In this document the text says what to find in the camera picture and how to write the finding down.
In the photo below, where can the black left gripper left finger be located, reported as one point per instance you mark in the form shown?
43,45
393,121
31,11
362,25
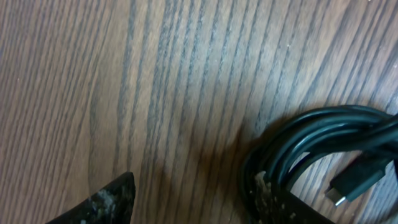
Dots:
111,204

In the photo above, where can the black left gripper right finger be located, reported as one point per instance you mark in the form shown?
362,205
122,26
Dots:
274,205

